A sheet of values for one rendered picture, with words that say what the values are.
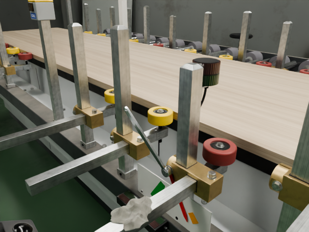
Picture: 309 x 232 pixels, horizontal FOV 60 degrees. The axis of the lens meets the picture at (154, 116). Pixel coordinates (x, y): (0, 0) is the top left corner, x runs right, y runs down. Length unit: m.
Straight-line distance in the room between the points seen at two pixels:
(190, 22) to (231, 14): 0.74
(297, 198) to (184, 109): 0.26
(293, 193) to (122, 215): 0.29
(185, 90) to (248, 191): 0.41
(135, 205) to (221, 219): 0.42
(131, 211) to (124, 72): 0.38
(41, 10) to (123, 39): 0.50
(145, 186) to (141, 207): 0.27
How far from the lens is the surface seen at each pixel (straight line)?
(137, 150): 0.76
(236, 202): 0.90
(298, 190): 0.49
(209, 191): 0.61
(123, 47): 0.73
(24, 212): 1.96
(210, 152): 0.64
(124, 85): 0.75
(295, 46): 5.30
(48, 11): 1.16
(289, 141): 0.76
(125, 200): 0.81
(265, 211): 0.86
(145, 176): 0.77
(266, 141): 0.73
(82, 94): 0.98
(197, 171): 0.63
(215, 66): 0.58
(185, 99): 0.57
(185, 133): 0.59
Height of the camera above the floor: 1.23
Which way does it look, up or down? 24 degrees down
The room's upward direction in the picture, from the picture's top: straight up
